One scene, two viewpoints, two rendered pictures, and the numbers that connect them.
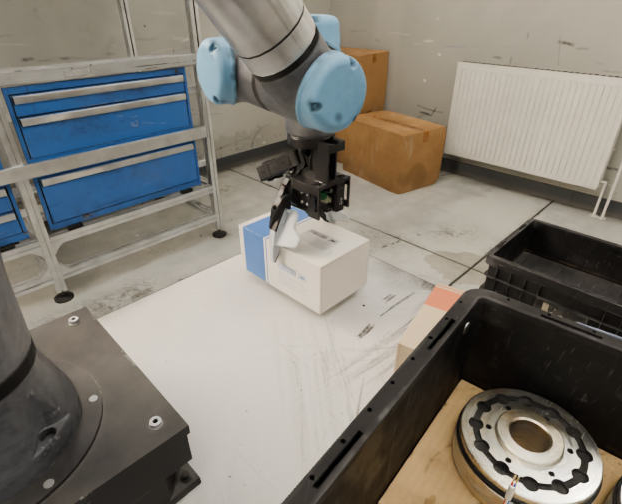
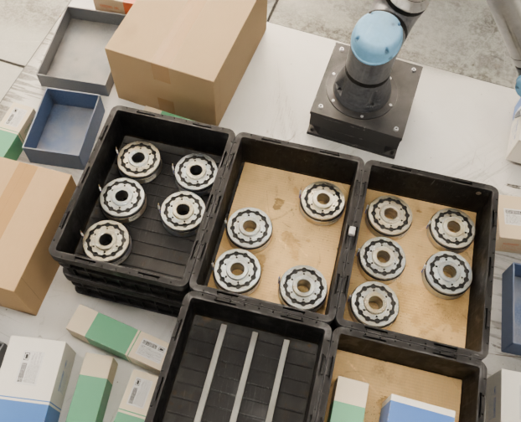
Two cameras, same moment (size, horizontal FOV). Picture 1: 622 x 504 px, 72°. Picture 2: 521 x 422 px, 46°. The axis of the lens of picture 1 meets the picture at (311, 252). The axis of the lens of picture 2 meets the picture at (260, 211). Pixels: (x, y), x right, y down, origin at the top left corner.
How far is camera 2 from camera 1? 1.17 m
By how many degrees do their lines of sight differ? 50
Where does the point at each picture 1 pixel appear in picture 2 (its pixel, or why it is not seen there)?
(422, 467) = (429, 207)
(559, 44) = not seen: outside the picture
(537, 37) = not seen: outside the picture
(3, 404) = (368, 89)
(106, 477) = (373, 129)
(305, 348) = (481, 163)
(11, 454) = (361, 101)
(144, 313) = (450, 83)
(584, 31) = not seen: outside the picture
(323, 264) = not seen: outside the picture
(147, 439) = (389, 131)
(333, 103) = not seen: outside the picture
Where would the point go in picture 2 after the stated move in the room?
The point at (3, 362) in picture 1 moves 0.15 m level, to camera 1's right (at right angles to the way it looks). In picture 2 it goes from (376, 80) to (409, 126)
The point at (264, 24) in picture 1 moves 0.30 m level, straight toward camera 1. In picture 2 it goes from (513, 53) to (397, 110)
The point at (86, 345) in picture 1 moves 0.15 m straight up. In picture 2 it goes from (407, 84) to (421, 44)
